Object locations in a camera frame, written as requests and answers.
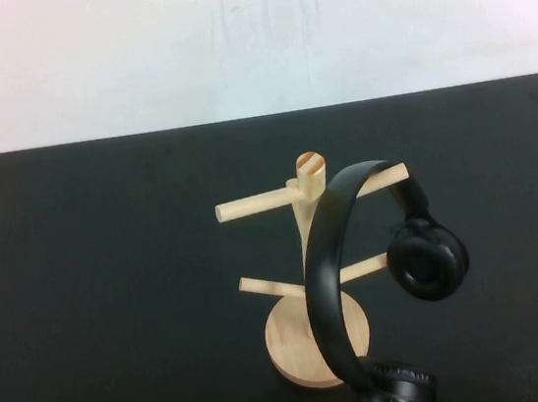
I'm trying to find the wooden peg headphone stand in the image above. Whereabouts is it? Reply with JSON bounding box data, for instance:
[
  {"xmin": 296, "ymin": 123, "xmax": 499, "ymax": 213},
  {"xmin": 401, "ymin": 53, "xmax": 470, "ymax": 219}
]
[{"xmin": 208, "ymin": 138, "xmax": 437, "ymax": 402}]

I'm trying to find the black table mat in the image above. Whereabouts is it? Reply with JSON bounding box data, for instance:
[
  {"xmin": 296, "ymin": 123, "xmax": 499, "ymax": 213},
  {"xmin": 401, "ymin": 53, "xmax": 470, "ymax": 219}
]
[{"xmin": 0, "ymin": 78, "xmax": 538, "ymax": 402}]

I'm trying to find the black over-ear headphones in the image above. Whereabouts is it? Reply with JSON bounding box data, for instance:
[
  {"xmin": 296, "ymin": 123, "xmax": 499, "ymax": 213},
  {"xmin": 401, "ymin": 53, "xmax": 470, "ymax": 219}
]
[{"xmin": 289, "ymin": 148, "xmax": 490, "ymax": 402}]

